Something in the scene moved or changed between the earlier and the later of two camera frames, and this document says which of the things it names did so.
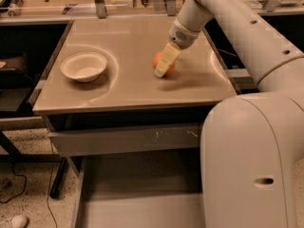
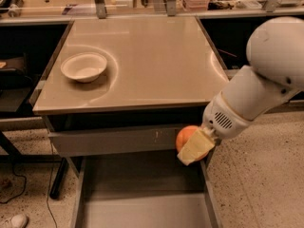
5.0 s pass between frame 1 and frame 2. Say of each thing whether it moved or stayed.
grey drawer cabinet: stayed
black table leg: stayed
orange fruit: moved
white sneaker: stayed
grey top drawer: stayed
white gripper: moved
